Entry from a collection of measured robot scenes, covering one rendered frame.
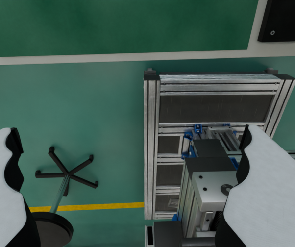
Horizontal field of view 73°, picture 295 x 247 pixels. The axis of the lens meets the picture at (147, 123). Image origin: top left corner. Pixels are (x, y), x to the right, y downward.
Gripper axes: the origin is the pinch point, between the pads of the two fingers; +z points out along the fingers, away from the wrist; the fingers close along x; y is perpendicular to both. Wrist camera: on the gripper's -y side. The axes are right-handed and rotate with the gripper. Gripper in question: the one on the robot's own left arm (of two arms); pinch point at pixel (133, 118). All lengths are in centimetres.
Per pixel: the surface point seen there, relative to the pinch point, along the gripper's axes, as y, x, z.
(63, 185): 116, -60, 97
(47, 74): 34, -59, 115
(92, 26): -1.0, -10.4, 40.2
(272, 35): 0.4, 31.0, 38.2
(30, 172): 120, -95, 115
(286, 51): 5, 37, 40
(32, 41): 2.1, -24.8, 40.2
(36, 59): 6.4, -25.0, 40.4
